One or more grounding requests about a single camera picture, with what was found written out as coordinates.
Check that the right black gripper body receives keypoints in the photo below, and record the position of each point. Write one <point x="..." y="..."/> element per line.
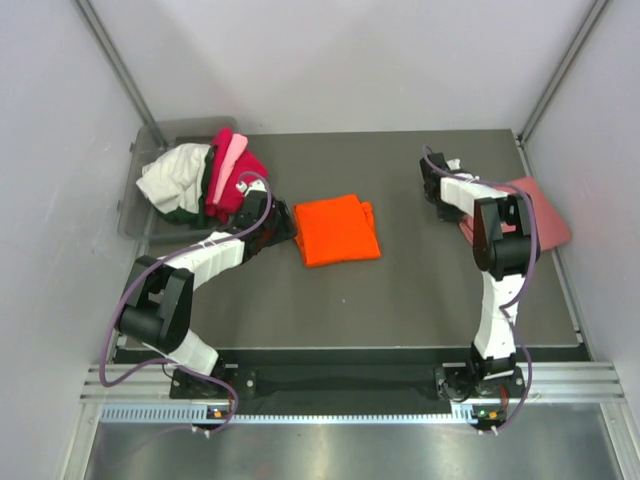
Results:
<point x="444" y="212"/>

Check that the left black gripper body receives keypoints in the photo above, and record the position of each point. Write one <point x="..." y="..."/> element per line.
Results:
<point x="273" y="230"/>

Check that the orange t shirt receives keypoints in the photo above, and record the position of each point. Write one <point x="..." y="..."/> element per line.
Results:
<point x="336" y="230"/>

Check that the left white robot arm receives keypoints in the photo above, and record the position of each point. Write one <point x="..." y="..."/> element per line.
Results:
<point x="155" y="308"/>

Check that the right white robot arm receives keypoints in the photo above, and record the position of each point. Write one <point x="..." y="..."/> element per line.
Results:
<point x="505" y="247"/>

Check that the magenta t shirt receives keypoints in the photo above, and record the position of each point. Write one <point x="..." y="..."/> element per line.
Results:
<point x="248" y="168"/>

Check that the light pink t shirt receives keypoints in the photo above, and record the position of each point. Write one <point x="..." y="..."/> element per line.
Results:
<point x="235" y="149"/>

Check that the dark green t shirt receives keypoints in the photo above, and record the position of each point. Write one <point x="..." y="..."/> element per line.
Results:
<point x="198" y="220"/>

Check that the white t shirt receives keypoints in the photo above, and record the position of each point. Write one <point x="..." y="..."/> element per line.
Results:
<point x="174" y="181"/>

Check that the grey plastic bin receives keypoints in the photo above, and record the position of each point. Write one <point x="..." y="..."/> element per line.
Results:
<point x="138" y="219"/>

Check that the left aluminium frame post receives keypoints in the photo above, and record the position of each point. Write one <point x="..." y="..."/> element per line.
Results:
<point x="91" y="18"/>

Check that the aluminium frame post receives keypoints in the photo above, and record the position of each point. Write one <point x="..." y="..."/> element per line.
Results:
<point x="91" y="18"/>
<point x="578" y="41"/>

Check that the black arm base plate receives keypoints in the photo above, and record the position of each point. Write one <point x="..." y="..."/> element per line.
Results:
<point x="350" y="381"/>

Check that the right aluminium frame post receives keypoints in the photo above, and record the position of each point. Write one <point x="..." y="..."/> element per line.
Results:
<point x="578" y="41"/>

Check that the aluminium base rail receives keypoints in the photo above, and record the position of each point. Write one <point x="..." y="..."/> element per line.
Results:
<point x="552" y="382"/>

